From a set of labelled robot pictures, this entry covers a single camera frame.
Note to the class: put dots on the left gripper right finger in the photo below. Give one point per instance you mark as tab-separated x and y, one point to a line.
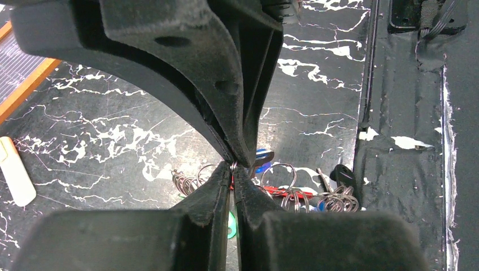
271	238

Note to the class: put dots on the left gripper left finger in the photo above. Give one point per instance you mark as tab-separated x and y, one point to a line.
192	235

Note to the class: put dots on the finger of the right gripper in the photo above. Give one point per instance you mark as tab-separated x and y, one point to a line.
253	43
73	31

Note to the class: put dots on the green key tag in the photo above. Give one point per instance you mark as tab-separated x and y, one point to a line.
232	225

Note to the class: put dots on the metal key organizer ring red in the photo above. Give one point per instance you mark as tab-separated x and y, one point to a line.
334	197

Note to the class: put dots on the black key tag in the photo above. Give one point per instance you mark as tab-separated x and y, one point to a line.
342	174

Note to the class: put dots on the orange wooden shelf rack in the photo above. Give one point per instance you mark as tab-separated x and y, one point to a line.
21	73

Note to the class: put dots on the orange capped tube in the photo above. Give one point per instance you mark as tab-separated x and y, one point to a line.
15	174

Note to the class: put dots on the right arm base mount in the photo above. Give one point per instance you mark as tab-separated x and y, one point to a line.
428	18

